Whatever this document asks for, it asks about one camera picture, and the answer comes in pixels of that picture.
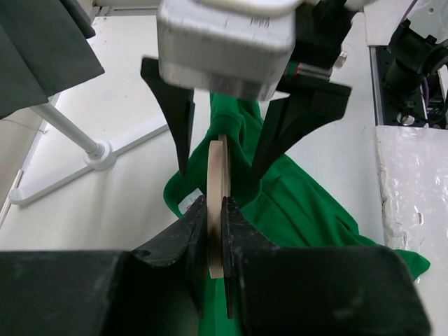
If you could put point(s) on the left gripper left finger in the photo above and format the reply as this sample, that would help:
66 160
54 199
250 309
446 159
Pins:
156 289

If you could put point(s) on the grey pleated cloth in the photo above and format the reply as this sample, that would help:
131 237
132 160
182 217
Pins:
44 51

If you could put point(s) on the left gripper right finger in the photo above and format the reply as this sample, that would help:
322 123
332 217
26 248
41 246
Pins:
354 290

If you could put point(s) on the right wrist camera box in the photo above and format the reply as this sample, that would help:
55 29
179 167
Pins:
223 51

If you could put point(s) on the beige plastic hanger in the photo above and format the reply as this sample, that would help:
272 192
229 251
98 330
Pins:
217 187

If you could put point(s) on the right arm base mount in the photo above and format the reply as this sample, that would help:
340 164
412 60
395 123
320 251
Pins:
407 87

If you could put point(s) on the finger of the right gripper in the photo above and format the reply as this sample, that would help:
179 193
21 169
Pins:
178 107

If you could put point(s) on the green t shirt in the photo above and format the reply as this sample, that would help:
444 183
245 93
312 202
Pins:
288 206

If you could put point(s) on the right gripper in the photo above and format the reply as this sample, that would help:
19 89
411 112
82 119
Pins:
320 29

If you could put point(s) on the white rack base foot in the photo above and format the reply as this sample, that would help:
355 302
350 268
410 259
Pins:
28 193

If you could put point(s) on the white rack upright pole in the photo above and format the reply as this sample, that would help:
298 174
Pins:
60 122

